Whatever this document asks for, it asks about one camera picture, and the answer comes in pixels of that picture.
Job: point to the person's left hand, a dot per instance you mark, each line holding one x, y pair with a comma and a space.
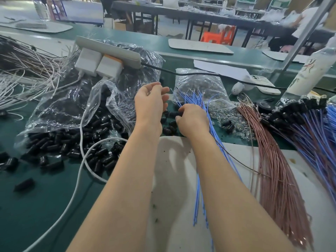
149, 107

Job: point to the person's right hand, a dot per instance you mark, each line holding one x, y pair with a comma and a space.
193, 123

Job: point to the pile of black plastic caps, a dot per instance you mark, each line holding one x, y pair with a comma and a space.
52, 144

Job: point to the person's left forearm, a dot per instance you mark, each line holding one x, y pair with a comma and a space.
120, 207

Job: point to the person's right forearm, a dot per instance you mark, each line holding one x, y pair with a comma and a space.
236, 207

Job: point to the large clear plastic bag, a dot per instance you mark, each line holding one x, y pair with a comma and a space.
123, 89

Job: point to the small clear plastic bag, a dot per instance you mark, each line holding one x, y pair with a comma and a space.
202, 84

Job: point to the white computer mouse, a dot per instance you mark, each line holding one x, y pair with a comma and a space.
238, 88

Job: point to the white orange charger adapter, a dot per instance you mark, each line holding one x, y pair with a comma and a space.
109, 67

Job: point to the white paper sheet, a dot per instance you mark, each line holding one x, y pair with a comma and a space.
220, 69

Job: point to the white power strip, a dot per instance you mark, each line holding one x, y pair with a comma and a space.
107, 49

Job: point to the white flat tray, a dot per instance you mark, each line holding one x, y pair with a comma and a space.
200, 46
275, 56
36, 26

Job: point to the white flat device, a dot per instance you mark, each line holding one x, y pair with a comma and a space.
264, 84

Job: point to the white work board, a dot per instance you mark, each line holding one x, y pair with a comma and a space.
173, 207

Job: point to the orange plastic stool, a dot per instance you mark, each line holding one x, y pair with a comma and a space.
218, 36

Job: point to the blue table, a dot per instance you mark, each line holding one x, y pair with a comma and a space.
78, 15

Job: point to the white spray bottle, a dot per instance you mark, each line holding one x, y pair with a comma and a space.
309, 70

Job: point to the long black-frame table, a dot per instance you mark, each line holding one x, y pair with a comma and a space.
210, 17

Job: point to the slanted metal frame post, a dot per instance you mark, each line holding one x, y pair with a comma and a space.
304, 39

